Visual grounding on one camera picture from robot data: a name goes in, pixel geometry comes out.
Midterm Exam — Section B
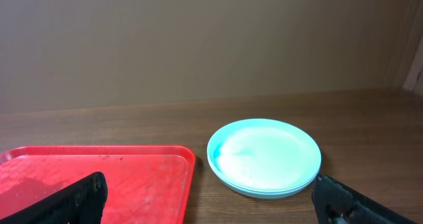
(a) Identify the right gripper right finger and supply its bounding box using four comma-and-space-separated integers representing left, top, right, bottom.
311, 174, 416, 224

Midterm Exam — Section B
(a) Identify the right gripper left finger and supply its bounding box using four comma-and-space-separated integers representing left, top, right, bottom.
1, 172, 108, 224

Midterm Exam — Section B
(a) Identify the white round plate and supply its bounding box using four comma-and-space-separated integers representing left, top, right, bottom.
211, 167, 320, 200

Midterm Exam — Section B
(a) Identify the red plastic tray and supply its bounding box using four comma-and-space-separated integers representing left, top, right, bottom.
1, 145, 196, 223

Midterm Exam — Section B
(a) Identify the light blue plate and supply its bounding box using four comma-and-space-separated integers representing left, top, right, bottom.
207, 118, 322, 192

